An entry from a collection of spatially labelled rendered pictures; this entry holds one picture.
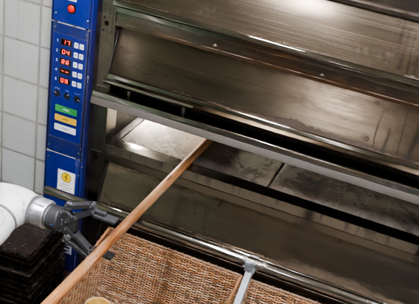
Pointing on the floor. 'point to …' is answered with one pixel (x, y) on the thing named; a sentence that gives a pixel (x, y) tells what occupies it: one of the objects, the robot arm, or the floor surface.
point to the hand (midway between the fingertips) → (110, 237)
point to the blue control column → (52, 161)
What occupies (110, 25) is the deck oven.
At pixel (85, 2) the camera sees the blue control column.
